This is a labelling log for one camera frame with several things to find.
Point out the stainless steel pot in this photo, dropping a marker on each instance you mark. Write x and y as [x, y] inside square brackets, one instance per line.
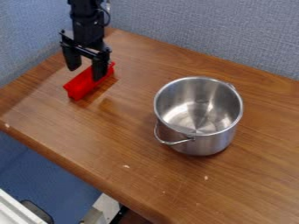
[198, 111]

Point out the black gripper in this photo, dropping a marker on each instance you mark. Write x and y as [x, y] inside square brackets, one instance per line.
[86, 44]

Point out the red rectangular block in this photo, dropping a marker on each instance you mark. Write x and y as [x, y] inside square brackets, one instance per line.
[82, 84]

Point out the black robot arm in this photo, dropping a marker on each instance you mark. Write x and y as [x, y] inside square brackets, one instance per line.
[88, 15]

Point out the white table leg base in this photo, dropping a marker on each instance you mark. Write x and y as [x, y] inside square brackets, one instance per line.
[103, 211]

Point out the white furniture piece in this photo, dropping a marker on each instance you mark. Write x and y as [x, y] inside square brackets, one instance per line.
[14, 213]

